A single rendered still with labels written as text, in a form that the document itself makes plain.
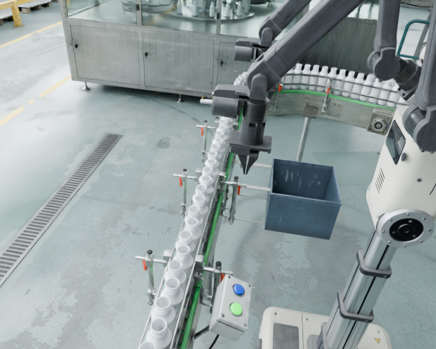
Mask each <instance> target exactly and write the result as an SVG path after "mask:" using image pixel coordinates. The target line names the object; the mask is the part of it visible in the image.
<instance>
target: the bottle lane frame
mask: <svg viewBox="0 0 436 349"><path fill-rule="evenodd" d="M242 112H243V109H242V110H241V114H240V117H239V122H238V125H239V127H238V130H239V131H240V127H241V122H242ZM234 155H235V156H236V154H235V153H230V155H229V160H228V165H227V168H226V175H225V176H226V178H225V180H226V181H228V180H229V182H230V180H231V176H232V173H233V167H234V164H233V158H234ZM232 165H233V167H232ZM226 190H227V184H225V186H224V192H223V193H220V195H219V197H218V198H219V199H218V202H217V203H216V204H217V207H216V209H215V214H214V215H213V216H214V218H213V221H212V226H211V229H210V235H207V236H208V242H207V243H205V244H207V245H206V250H205V251H204V252H205V253H204V260H203V261H204V265H205V266H204V267H209V268H210V267H211V264H212V258H213V255H214V251H215V246H216V242H217V237H218V233H219V228H220V224H221V219H222V215H221V208H223V207H221V205H222V200H224V204H225V198H226ZM223 209H224V208H223ZM208 276H209V271H203V277H202V278H203V280H202V281H201V282H197V285H196V287H194V288H195V291H194V296H191V297H190V298H192V304H191V307H188V309H189V310H190V312H189V315H188V318H187V319H184V320H185V321H187V323H186V326H185V331H181V332H182V333H183V339H182V342H181V344H178V346H180V349H191V347H192V335H193V333H194V328H195V326H197V324H198V321H199V315H200V312H201V306H202V304H200V298H201V286H202V285H203V288H204V289H203V292H204V293H205V290H206V285H207V282H208Z"/></svg>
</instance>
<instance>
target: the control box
mask: <svg viewBox="0 0 436 349"><path fill-rule="evenodd" d="M237 284H239V285H241V286H242V287H243V288H244V293H243V294H242V295H238V294H236V293H235V291H234V289H233V287H234V286H235V285H237ZM251 290H252V285H251V284H248V283H246V282H244V281H242V280H240V279H237V278H235V277H232V276H230V275H228V274H227V275H226V276H225V278H224V279H223V280H222V282H221V283H220V284H219V286H218V287H217V292H216V296H215V303H214V307H213V311H212V317H211V321H210V325H208V326H207V327H205V328H204V329H202V330H200V331H199V332H197V333H196V331H197V326H195V328H194V333H193V335H192V347H191V349H193V346H194V341H195V339H197V338H199V337H200V336H201V335H203V334H205V333H206V332H208V331H211V332H214V333H216V334H217V336H216V337H215V340H214V341H213V343H212V344H211V346H210V347H209V349H212V347H213V346H214V344H215V343H216V341H217V340H218V338H219V335H221V336H223V337H226V338H228V339H231V340H233V341H237V340H238V339H239V338H240V337H241V336H242V335H243V333H244V332H245V331H246V330H247V329H248V318H249V310H250V303H251ZM233 303H238V304H240V305H241V307H242V312H241V313H240V314H234V313H233V312H232V310H231V308H230V306H231V305H232V304H233Z"/></svg>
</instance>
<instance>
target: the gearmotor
mask: <svg viewBox="0 0 436 349"><path fill-rule="evenodd" d="M396 110H397V107H395V108H394V111H392V110H390V109H385V108H382V107H375V108H374V109H373V112H372V116H371V119H370V122H369V125H368V127H367V131H368V132H373V133H376V134H380V135H384V136H385V134H386V132H387V130H386V129H385V127H386V124H387V122H389V125H391V123H392V120H393V118H394V114H395V112H396Z"/></svg>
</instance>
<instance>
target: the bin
mask: <svg viewBox="0 0 436 349"><path fill-rule="evenodd" d="M253 166H257V167H263V168H271V175H270V179H269V187H268V188H265V187H260V186H251V185H247V187H242V188H248V189H253V190H262V191H267V198H263V197H254V196H249V195H240V196H245V197H254V198H258V199H266V216H265V223H264V222H256V221H250V220H242V219H237V218H235V220H241V221H246V222H254V223H259V224H265V225H264V230H268V231H277V232H281V233H290V234H294V235H303V236H307V237H312V238H320V239H325V240H330V237H331V233H332V231H333V228H334V225H335V222H336V218H337V216H338V212H339V210H340V206H342V201H341V197H340V190H339V187H338V180H337V176H336V170H335V166H331V165H322V164H317V163H307V162H301V161H292V160H287V159H277V158H273V162H272V165H266V164H261V163H254V164H253ZM237 195H238V194H237Z"/></svg>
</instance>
